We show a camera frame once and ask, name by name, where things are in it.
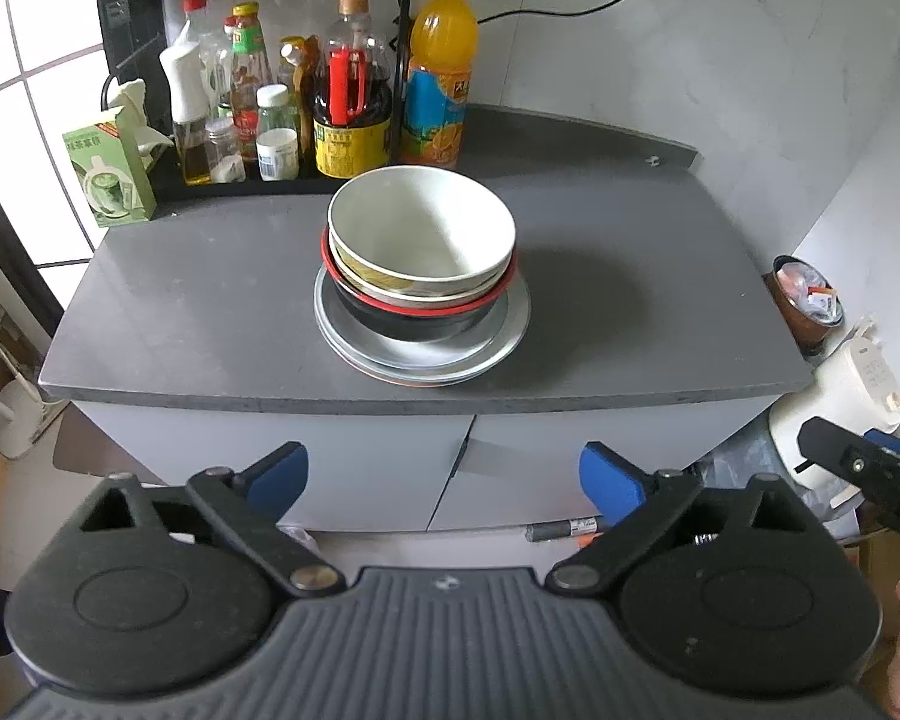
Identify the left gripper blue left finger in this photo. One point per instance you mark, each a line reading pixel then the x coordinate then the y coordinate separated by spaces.
pixel 234 517

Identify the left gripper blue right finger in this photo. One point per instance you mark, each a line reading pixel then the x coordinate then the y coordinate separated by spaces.
pixel 662 527

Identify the large white plate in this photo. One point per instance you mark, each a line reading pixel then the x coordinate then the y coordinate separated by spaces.
pixel 420 371

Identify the red black bowl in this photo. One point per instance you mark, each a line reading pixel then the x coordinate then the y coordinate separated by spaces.
pixel 412 324

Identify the cream patterned bowl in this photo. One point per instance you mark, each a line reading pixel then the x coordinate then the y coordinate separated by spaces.
pixel 406 293

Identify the white bowl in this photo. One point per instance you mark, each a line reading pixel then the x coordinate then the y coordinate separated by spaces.
pixel 422 222

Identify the brown bin with trash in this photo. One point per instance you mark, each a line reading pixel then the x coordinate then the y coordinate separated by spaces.
pixel 810 305

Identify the white cap jar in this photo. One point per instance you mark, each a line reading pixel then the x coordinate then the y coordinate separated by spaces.
pixel 277 142

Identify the green tissue box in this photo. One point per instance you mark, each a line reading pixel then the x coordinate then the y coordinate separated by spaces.
pixel 112 156

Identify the small clear oil bottle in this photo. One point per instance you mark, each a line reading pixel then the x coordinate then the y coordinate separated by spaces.
pixel 190 140

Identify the soy sauce bottle yellow label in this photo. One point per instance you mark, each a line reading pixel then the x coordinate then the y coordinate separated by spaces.
pixel 353 101

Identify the green label sauce bottle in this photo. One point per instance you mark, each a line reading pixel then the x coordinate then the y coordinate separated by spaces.
pixel 248 72

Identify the white spray bottle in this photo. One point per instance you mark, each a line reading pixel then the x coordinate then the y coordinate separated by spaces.
pixel 195 64

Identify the orange juice bottle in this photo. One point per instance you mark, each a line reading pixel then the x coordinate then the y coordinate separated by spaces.
pixel 443 47

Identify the black metal spice rack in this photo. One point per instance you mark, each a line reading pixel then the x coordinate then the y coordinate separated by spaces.
pixel 270 52

